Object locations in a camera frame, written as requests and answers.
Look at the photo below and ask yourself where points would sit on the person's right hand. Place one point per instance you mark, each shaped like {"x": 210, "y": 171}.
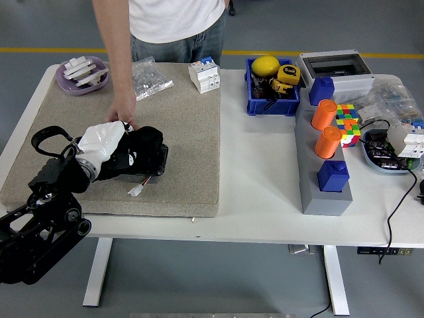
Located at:
{"x": 122, "y": 109}

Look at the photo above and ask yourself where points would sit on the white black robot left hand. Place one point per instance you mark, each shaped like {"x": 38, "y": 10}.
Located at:
{"x": 99, "y": 139}

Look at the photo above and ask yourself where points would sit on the black film-wrapped panel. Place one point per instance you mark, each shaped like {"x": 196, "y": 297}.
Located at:
{"x": 162, "y": 159}

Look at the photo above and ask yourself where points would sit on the person's right forearm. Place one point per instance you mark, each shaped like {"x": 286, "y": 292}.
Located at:
{"x": 116, "y": 49}

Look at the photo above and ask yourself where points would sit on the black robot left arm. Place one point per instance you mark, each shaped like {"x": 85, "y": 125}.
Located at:
{"x": 63, "y": 175}

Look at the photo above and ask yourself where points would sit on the black desk control panel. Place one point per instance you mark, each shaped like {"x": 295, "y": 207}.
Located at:
{"x": 384, "y": 251}

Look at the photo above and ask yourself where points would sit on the white plastic part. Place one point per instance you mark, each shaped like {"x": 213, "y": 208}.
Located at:
{"x": 94, "y": 77}
{"x": 77, "y": 65}

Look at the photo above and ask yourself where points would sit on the clear bag of screws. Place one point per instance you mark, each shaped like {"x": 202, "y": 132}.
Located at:
{"x": 152, "y": 77}

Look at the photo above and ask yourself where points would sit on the grey-brown mat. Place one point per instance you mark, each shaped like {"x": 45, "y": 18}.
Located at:
{"x": 179, "y": 132}

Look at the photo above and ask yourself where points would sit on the purple bowl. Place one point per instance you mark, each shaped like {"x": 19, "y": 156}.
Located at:
{"x": 66, "y": 84}

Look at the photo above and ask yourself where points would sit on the person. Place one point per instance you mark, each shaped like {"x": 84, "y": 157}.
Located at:
{"x": 172, "y": 20}

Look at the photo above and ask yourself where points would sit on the white table leg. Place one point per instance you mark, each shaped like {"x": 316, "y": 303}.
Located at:
{"x": 336, "y": 281}
{"x": 96, "y": 275}

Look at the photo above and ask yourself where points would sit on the black chair caster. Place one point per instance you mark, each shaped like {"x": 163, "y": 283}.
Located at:
{"x": 232, "y": 12}

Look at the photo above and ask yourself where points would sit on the yellow ball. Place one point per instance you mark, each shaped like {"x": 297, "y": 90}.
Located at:
{"x": 265, "y": 65}

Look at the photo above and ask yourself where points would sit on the blue plastic bin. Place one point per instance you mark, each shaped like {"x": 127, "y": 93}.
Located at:
{"x": 275, "y": 107}

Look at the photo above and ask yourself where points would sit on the yellow black tool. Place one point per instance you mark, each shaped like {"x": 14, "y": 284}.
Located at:
{"x": 281, "y": 86}

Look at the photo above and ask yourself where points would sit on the yellow tape measure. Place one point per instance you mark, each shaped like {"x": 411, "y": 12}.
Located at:
{"x": 289, "y": 74}

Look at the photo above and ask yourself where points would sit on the blue block with knob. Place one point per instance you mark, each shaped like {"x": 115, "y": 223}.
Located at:
{"x": 333, "y": 177}
{"x": 321, "y": 91}

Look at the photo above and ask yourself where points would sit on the orange cylinder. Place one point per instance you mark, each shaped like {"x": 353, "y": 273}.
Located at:
{"x": 323, "y": 116}
{"x": 326, "y": 142}

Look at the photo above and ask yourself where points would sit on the grey block holder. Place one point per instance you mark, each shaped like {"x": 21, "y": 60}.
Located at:
{"x": 326, "y": 203}

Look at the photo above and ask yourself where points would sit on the grey distribution box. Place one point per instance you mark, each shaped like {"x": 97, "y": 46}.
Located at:
{"x": 348, "y": 83}

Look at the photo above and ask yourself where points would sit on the colourful puzzle cube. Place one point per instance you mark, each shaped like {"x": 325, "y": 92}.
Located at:
{"x": 349, "y": 129}

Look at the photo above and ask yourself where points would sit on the light blue bowl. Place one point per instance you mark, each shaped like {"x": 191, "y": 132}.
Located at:
{"x": 372, "y": 162}

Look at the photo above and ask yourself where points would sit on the clear bags of parts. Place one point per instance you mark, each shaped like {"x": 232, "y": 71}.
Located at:
{"x": 394, "y": 99}

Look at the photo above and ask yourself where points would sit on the white circuit breaker row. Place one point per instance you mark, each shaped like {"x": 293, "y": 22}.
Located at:
{"x": 407, "y": 139}

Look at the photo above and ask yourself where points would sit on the black plug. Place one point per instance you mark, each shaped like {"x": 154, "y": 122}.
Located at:
{"x": 421, "y": 189}

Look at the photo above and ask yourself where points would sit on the white circuit breaker blue switch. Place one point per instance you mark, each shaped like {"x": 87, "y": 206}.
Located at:
{"x": 203, "y": 74}

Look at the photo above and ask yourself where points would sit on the metal bracket under table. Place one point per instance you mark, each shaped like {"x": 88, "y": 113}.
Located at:
{"x": 299, "y": 249}

